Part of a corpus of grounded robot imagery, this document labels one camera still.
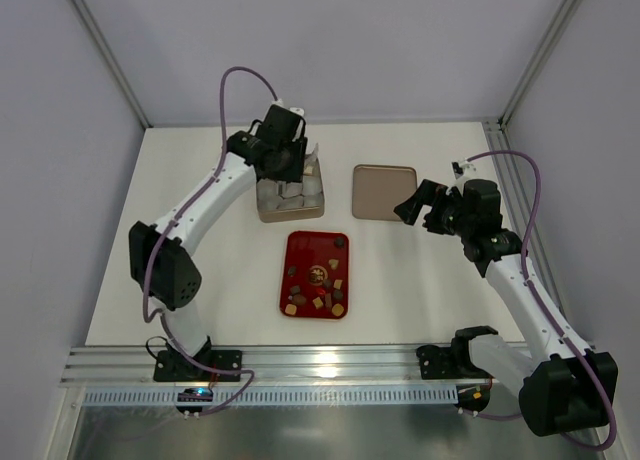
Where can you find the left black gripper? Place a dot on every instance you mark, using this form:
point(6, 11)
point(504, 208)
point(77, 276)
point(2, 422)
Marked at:
point(298, 165)

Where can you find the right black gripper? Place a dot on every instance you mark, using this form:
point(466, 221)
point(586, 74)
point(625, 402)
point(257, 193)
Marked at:
point(433, 208)

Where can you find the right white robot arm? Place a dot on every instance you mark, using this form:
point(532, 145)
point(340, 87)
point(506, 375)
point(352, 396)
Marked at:
point(562, 385)

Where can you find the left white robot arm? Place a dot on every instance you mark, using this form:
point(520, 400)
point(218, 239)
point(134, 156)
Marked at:
point(161, 254)

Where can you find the gold tin lid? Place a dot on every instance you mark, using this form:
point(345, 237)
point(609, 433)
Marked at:
point(378, 189)

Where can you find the gold tin box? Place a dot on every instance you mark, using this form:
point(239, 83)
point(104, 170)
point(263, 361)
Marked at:
point(274, 209)

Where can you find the red rectangular tray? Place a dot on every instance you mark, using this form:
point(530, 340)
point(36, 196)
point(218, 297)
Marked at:
point(306, 264)

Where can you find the aluminium right side rail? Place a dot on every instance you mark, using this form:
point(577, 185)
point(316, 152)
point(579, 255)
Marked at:
point(517, 185)

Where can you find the aluminium rail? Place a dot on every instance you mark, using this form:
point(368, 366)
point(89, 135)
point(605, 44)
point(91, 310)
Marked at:
point(517, 185)
point(124, 365)

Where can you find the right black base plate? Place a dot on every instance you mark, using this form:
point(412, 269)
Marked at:
point(447, 363)

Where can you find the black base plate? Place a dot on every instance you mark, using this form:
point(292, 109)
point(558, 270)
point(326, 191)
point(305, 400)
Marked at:
point(447, 363)
point(172, 367)

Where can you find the slotted cable duct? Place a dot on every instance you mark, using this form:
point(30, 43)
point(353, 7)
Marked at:
point(271, 395)

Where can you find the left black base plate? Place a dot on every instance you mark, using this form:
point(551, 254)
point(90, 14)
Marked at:
point(172, 367)

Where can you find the aluminium front rail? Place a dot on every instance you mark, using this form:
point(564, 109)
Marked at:
point(124, 365)

